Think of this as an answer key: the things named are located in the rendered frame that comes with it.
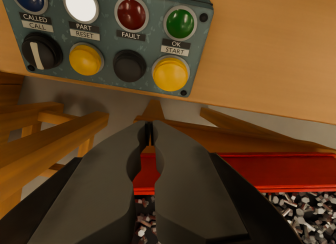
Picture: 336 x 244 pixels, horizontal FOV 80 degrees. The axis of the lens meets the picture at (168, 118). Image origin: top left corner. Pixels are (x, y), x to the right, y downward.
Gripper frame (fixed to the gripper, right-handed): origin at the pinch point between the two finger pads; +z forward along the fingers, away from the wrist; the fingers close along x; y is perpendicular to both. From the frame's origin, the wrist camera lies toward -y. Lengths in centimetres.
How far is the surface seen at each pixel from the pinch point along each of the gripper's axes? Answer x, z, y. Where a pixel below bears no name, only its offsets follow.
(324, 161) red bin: 23.6, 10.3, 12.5
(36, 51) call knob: -8.5, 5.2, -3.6
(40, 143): -27.4, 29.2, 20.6
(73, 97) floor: -45, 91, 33
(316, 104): 17.2, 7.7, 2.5
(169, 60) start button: 1.5, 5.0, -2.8
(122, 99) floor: -19, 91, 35
